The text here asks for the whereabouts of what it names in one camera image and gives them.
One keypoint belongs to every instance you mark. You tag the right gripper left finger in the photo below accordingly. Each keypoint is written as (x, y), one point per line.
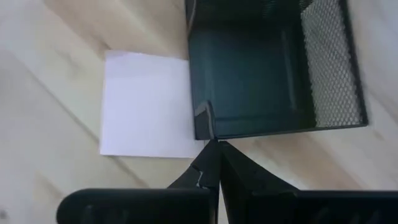
(186, 205)

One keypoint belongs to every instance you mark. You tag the black mesh desk organizer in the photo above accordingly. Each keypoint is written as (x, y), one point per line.
(248, 77)

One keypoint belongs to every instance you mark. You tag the pink sticky note pad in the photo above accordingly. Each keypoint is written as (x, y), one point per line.
(146, 105)

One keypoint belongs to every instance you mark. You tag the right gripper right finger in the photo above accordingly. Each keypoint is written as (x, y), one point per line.
(248, 193)

